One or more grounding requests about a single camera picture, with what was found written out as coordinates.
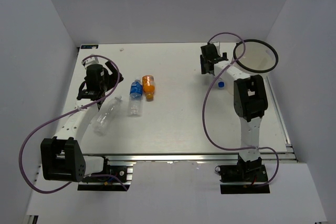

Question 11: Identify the blue label Pocari bottle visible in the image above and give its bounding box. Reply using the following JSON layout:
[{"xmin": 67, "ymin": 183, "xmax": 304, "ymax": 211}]
[{"xmin": 128, "ymin": 78, "xmax": 143, "ymax": 116}]

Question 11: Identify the small blue label water bottle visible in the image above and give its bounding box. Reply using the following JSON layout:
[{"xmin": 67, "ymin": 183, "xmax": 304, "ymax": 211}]
[{"xmin": 210, "ymin": 73, "xmax": 225, "ymax": 89}]

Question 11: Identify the orange juice bottle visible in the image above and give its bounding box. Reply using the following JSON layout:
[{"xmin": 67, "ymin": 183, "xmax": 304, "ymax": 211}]
[{"xmin": 142, "ymin": 75, "xmax": 155, "ymax": 101}]

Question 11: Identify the clear bottle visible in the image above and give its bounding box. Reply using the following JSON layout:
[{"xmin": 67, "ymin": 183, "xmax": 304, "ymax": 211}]
[{"xmin": 92, "ymin": 95, "xmax": 122, "ymax": 136}]

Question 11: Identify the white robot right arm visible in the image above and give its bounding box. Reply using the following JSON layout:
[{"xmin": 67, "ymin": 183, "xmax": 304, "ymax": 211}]
[{"xmin": 202, "ymin": 58, "xmax": 268, "ymax": 182}]

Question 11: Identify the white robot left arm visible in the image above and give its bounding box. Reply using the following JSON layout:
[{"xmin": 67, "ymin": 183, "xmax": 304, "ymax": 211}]
[{"xmin": 40, "ymin": 59, "xmax": 123, "ymax": 182}]

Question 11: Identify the white bin with black rim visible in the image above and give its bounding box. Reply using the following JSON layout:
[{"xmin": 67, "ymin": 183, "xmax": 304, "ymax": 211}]
[{"xmin": 227, "ymin": 39, "xmax": 279, "ymax": 96}]

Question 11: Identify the black XDOF table label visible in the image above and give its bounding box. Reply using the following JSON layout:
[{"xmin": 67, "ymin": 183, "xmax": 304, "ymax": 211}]
[{"xmin": 80, "ymin": 45, "xmax": 99, "ymax": 49}]

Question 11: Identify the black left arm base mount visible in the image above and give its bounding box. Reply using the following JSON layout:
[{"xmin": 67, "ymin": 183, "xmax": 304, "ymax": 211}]
[{"xmin": 77, "ymin": 158, "xmax": 133, "ymax": 191}]

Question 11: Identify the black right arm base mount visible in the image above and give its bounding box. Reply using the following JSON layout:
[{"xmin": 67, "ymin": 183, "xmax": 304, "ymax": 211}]
[{"xmin": 214, "ymin": 165, "xmax": 270, "ymax": 195}]

